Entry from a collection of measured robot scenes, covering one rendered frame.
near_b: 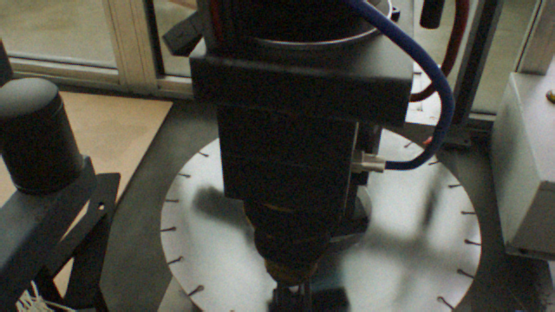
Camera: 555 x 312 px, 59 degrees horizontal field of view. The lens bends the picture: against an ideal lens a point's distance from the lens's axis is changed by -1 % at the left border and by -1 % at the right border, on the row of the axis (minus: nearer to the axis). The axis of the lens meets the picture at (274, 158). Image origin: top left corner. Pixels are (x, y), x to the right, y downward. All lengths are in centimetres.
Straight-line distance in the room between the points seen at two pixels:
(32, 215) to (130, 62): 67
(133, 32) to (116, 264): 47
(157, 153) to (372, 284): 56
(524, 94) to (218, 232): 57
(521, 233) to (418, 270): 32
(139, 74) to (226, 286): 69
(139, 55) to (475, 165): 68
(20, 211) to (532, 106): 72
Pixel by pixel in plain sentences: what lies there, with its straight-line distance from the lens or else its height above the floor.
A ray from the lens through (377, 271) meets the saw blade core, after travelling 48.
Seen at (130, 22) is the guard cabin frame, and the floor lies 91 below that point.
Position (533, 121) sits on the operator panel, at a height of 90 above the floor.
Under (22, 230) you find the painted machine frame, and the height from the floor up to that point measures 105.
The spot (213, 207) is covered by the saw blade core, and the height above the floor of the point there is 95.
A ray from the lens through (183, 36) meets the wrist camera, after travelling 54.
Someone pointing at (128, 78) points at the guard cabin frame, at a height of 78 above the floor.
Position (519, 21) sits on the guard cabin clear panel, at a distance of 92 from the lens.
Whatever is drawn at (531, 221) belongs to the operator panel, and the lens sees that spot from 77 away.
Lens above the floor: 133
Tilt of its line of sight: 41 degrees down
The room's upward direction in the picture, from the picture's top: straight up
